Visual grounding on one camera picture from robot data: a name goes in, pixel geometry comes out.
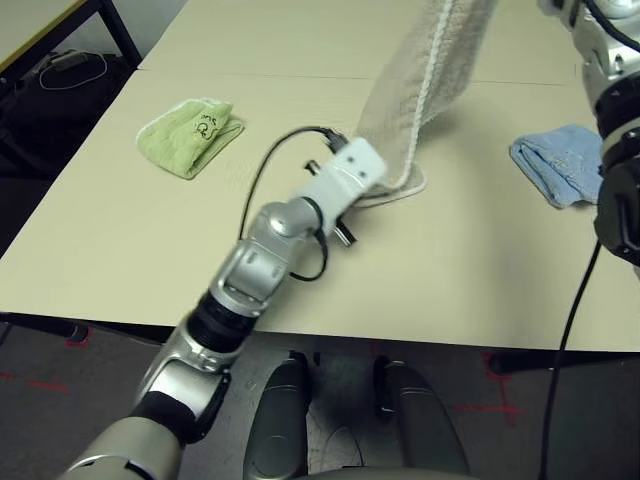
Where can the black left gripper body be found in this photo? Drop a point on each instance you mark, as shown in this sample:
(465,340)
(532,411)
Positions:
(346,234)

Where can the beige towel with white trim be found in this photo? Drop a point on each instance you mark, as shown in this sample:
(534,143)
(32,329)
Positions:
(400,100)

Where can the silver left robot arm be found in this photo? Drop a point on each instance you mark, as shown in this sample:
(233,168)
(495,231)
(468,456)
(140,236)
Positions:
(260,260)

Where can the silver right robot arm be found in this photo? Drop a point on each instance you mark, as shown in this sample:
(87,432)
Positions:
(615,65)

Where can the folded green towel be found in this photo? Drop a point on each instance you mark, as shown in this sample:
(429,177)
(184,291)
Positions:
(175,140)

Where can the folded blue towel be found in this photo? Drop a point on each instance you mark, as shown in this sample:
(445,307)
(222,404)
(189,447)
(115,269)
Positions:
(555,160)

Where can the grey right robot leg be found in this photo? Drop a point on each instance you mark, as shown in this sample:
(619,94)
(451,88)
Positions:
(420,420)

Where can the black bag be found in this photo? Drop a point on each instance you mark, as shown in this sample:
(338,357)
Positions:
(60,120)

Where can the grey power adapter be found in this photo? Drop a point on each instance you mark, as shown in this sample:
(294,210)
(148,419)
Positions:
(67,59)

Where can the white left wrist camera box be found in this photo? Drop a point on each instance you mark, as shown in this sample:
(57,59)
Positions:
(350,170)

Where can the side table with black frame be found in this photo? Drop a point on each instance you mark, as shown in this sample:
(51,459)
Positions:
(25,25)

